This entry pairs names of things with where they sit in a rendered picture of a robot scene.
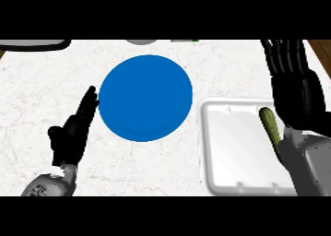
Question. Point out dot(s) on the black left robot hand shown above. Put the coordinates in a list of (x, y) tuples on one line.
[(73, 135)]

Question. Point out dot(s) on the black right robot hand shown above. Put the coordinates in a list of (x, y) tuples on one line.
[(298, 92)]

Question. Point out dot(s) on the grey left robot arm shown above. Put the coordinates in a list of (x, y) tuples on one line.
[(54, 182)]

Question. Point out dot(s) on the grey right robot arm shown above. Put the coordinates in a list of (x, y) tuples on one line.
[(308, 166)]

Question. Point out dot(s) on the green squash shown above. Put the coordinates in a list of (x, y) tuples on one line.
[(270, 124)]

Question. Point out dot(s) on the blue plate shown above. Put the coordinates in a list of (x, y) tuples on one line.
[(145, 98)]

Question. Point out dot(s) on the white tray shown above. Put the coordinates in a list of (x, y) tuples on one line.
[(240, 144)]

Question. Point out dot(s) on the grey and green object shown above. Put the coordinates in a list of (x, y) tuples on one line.
[(185, 40)]

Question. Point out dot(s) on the dark-rimmed grey appliance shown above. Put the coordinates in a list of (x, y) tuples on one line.
[(29, 44)]

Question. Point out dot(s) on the grey round object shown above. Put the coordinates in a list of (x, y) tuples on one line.
[(141, 41)]

